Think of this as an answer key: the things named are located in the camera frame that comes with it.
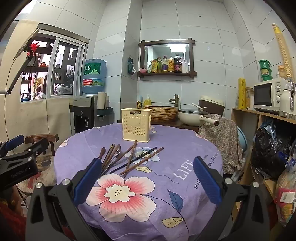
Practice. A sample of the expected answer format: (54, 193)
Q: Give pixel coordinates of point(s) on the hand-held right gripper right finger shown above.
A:
(207, 180)

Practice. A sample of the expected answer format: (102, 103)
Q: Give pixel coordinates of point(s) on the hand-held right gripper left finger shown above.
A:
(87, 180)

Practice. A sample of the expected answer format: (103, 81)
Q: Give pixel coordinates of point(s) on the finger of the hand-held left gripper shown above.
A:
(15, 141)
(38, 147)

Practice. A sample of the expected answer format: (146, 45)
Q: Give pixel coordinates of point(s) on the metal spoon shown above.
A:
(120, 155)

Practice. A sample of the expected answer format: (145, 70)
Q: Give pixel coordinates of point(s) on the black chopstick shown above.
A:
(136, 159)
(141, 154)

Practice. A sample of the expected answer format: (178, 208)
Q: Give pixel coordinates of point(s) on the cream plastic utensil holder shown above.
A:
(136, 125)

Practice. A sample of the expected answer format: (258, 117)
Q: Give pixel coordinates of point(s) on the wooden chair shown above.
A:
(41, 138)

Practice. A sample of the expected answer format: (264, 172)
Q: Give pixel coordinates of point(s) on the cat print chair cushion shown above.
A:
(44, 166)

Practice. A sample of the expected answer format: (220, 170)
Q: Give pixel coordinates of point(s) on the beige cloth panel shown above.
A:
(34, 118)

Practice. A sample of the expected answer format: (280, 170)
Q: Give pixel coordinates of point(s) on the floral patterned cloth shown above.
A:
(219, 143)

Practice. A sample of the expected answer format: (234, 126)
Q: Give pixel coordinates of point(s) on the person's red clothing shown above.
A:
(11, 222)

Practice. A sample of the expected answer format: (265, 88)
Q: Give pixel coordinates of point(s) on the blue plastic basin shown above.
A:
(242, 141)

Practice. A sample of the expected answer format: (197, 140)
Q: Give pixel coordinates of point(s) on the grey water dispenser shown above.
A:
(84, 113)

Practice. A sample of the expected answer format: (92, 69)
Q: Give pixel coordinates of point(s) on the purple floral tablecloth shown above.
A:
(148, 197)

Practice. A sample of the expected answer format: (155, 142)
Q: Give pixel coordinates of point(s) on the white frying pan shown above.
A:
(192, 117)

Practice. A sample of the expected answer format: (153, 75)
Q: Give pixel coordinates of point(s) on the black plastic bag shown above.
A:
(270, 150)

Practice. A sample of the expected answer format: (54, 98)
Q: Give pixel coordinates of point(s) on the teal cup holder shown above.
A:
(105, 111)

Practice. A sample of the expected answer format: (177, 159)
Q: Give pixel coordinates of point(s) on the wooden shelf unit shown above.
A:
(245, 120)

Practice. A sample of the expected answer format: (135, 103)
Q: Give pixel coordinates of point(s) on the brown white rice cooker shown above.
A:
(212, 104)

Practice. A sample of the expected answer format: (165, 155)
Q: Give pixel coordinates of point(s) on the wicker basin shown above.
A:
(164, 114)

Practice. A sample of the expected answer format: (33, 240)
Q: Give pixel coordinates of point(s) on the white paper cup stack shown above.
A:
(102, 100)

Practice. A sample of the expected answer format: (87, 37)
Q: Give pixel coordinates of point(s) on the red yellow plastic bag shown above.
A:
(286, 197)

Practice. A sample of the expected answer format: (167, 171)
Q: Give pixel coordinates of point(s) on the metal framed window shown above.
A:
(64, 67)

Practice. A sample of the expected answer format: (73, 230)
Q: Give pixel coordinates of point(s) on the blue packet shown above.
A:
(289, 161)

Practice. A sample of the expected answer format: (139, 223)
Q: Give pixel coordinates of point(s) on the brass faucet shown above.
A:
(174, 100)

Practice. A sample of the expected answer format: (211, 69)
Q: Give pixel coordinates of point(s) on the blue water jug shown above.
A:
(93, 76)

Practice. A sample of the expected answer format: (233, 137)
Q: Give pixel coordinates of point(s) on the glass jar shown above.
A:
(249, 98)

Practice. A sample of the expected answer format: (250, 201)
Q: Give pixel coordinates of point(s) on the yellow wrap roll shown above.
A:
(241, 93)

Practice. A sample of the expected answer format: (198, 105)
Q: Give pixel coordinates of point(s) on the red ornament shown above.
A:
(33, 47)

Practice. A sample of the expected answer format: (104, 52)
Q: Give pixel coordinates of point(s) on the yellow soap bottle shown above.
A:
(147, 101)

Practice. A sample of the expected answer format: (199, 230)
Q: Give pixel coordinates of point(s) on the white microwave oven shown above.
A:
(268, 97)

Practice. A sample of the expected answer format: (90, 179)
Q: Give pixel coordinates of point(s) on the green instant noodle cup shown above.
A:
(266, 71)
(264, 64)
(267, 77)

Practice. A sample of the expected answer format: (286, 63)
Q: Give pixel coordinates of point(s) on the dark soy sauce bottle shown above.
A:
(177, 63)

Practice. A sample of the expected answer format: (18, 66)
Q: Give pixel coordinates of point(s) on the amber sauce bottle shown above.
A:
(171, 64)

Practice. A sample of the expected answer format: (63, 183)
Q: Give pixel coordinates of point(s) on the purple label bottle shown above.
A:
(165, 64)

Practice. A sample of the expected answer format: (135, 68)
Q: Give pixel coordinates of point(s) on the yellow oil bottle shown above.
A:
(159, 65)

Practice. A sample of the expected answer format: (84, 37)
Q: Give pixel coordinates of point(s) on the yellow seasoning packet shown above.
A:
(153, 66)

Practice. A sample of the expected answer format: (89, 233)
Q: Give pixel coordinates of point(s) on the orange lid bottle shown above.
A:
(281, 72)

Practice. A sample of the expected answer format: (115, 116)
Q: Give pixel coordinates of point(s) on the wooden framed mirror shelf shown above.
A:
(166, 42)

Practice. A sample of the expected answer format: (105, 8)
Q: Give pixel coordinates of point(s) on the tall sleeve of paper cups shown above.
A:
(283, 51)

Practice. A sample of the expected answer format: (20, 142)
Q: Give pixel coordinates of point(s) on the green wall hanging pouch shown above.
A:
(130, 66)

